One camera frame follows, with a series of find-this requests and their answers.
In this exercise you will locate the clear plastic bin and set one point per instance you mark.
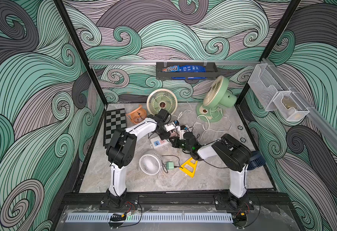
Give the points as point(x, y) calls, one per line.
point(274, 95)

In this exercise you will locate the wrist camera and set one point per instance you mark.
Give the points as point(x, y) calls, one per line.
point(183, 129)
point(172, 126)

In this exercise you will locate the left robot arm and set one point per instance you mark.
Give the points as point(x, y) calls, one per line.
point(120, 152)

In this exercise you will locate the white ventilation grille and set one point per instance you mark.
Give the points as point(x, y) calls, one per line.
point(159, 217)

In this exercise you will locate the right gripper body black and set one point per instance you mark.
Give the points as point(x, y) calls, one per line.
point(182, 143)

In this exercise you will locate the chessboard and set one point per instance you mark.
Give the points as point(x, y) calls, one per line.
point(113, 120)

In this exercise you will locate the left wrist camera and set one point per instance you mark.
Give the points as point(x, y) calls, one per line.
point(172, 126)

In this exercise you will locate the green USB adapter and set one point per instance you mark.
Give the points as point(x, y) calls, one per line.
point(170, 165)

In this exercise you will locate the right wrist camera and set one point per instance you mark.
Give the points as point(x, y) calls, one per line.
point(183, 129)

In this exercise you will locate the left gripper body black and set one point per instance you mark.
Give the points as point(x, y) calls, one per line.
point(162, 133)

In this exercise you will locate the white power strip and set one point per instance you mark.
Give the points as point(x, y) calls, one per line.
point(157, 142)

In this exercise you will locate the blue snack packet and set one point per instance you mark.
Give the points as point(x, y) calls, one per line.
point(185, 68)

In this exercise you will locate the dark blue fan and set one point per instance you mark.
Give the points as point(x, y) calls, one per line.
point(256, 160)

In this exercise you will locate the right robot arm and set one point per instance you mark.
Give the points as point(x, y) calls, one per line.
point(233, 154)

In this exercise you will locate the green desk fan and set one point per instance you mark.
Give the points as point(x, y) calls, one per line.
point(217, 98)

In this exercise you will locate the white small fan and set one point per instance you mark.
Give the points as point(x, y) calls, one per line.
point(151, 163)

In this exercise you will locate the yellow triangle frame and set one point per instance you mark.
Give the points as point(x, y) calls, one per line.
point(189, 167)

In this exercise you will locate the black wall basket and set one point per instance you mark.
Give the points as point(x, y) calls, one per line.
point(211, 71)

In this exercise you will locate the cream round desk fan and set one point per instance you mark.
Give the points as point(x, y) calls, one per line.
point(161, 99)

